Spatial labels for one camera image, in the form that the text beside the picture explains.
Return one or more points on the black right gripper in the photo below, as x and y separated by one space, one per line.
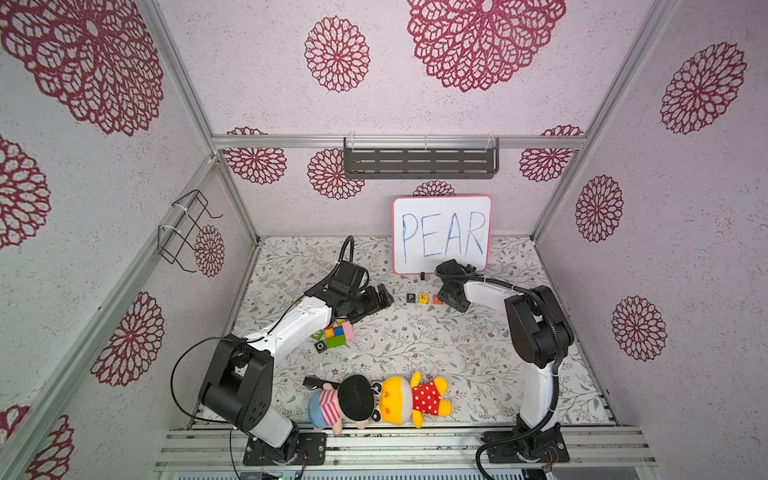
450 294

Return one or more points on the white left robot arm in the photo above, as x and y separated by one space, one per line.
238 383

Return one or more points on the black wire wall rack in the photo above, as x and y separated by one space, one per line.
192 242

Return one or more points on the grey wall shelf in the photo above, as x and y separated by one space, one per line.
425 163

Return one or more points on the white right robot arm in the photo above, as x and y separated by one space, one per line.
540 333

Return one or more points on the pink long block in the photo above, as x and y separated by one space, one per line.
348 331

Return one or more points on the striped plush doll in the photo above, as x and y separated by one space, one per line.
352 400

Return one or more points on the yellow plush doll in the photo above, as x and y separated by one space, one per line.
402 400

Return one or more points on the whiteboard with PEAR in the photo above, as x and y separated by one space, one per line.
427 231

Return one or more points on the green long block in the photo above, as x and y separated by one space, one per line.
335 341

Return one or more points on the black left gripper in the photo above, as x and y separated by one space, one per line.
375 303

